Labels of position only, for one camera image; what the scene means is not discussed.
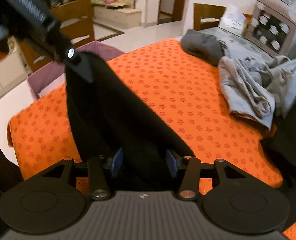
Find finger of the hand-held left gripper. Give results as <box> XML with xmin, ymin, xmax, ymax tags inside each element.
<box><xmin>42</xmin><ymin>29</ymin><xmax>94</xmax><ymax>83</ymax></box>

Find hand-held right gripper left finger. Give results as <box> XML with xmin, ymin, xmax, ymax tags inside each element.
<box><xmin>39</xmin><ymin>147</ymin><xmax>124</xmax><ymax>201</ymax></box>

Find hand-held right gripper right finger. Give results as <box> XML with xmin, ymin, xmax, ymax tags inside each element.
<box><xmin>165</xmin><ymin>149</ymin><xmax>250</xmax><ymax>201</ymax></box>

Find black garment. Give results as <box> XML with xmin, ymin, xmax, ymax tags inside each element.
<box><xmin>65</xmin><ymin>51</ymin><xmax>197</xmax><ymax>192</ymax></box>

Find stack of black clothes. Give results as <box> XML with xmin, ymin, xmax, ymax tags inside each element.
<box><xmin>260</xmin><ymin>89</ymin><xmax>296</xmax><ymax>233</ymax></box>

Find pink fabric storage bin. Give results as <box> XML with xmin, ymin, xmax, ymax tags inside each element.
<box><xmin>27</xmin><ymin>41</ymin><xmax>125</xmax><ymax>100</ymax></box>

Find wooden chair with slotted back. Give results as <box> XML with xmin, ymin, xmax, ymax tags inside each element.
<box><xmin>18</xmin><ymin>0</ymin><xmax>96</xmax><ymax>73</ymax></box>

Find orange flower-patterned mat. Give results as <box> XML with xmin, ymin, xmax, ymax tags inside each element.
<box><xmin>7</xmin><ymin>38</ymin><xmax>296</xmax><ymax>240</ymax></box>

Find beige low cabinet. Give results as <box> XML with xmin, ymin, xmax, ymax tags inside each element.
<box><xmin>92</xmin><ymin>1</ymin><xmax>142</xmax><ymax>29</ymax></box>

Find light grey pants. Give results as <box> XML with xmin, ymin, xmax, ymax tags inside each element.
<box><xmin>217</xmin><ymin>55</ymin><xmax>276</xmax><ymax>132</ymax></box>

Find dark grey garment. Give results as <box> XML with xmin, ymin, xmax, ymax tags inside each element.
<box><xmin>181</xmin><ymin>29</ymin><xmax>227</xmax><ymax>67</ymax></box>

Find light grey crumpled garment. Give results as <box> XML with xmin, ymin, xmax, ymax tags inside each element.
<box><xmin>265</xmin><ymin>56</ymin><xmax>296</xmax><ymax>117</ymax></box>

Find white plastic bag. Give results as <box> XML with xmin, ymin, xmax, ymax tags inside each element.
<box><xmin>218</xmin><ymin>4</ymin><xmax>248</xmax><ymax>34</ymax></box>

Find boxed cup set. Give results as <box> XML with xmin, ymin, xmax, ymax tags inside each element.
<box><xmin>245</xmin><ymin>0</ymin><xmax>296</xmax><ymax>57</ymax></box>

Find brown wooden door frame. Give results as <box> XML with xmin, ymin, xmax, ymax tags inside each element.
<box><xmin>157</xmin><ymin>0</ymin><xmax>188</xmax><ymax>23</ymax></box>

